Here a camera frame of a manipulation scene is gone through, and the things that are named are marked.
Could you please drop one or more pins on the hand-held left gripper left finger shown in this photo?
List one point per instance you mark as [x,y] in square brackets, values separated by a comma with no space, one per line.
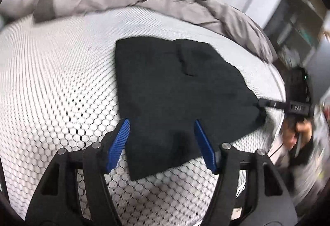
[118,143]

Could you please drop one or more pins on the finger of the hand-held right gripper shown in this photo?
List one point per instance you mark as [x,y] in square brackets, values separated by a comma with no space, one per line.
[270,104]

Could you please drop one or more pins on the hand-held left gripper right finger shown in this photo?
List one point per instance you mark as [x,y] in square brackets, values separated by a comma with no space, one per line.
[205,143]

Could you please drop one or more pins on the black pants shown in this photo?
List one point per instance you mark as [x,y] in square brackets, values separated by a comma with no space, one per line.
[180,99]

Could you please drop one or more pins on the person's right hand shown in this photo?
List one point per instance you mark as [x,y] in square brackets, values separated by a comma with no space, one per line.
[305,130]

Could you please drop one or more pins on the dark shelf unit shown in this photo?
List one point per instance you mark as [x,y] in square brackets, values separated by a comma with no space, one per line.
[291,27]

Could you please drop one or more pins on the white honeycomb bed sheet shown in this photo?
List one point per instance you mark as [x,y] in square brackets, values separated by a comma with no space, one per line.
[64,74]

